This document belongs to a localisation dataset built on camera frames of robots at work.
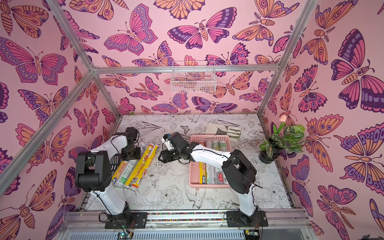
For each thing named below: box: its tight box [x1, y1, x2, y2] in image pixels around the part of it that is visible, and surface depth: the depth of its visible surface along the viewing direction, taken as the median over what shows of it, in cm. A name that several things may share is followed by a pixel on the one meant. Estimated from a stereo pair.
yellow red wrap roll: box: [123, 143, 160, 191], surface depth 90 cm
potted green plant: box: [259, 122, 306, 164], surface depth 77 cm
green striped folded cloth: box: [205, 122, 241, 142], surface depth 112 cm
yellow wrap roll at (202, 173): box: [199, 162, 207, 185], surface depth 87 cm
